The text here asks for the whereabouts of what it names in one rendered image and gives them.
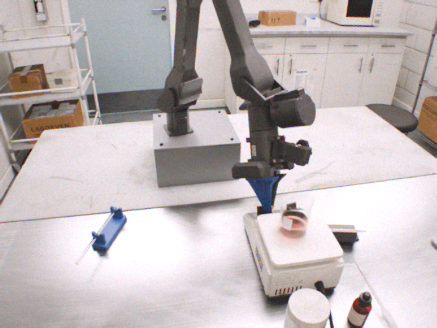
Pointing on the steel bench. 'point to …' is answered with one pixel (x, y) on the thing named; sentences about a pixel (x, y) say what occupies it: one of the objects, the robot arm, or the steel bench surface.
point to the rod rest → (108, 234)
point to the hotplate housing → (274, 287)
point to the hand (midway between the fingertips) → (267, 193)
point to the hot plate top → (289, 249)
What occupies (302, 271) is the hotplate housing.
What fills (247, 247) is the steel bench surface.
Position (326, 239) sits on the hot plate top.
